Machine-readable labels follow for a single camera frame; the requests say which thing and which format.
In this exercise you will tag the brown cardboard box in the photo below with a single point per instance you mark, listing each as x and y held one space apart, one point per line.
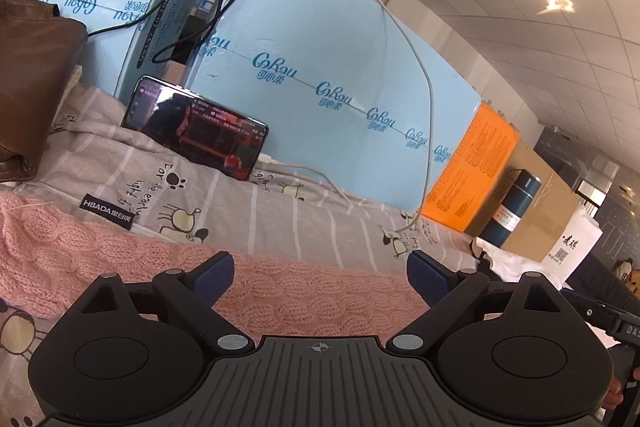
545 218

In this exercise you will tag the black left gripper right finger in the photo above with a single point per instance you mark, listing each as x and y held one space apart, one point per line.
504 349

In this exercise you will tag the brown leather jacket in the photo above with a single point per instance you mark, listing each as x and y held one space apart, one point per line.
39 51

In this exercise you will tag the person's right hand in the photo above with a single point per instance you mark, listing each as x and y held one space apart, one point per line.
615 395

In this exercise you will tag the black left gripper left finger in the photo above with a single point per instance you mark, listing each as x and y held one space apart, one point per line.
136 350

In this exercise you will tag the orange printed sheet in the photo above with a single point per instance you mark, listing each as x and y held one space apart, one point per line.
472 171

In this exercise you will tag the white garment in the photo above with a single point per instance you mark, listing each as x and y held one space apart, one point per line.
510 267

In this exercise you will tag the grey striped cartoon bedsheet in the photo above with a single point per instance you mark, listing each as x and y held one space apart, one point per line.
97 171

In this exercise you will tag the dark blue thermos bottle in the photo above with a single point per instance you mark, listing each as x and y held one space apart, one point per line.
512 208

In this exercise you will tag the pink knitted sweater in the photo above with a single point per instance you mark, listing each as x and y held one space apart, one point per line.
48 258

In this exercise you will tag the large blue tissue box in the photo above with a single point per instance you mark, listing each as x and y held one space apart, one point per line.
343 88

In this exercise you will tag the black smartphone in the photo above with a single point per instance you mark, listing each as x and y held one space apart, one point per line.
195 128

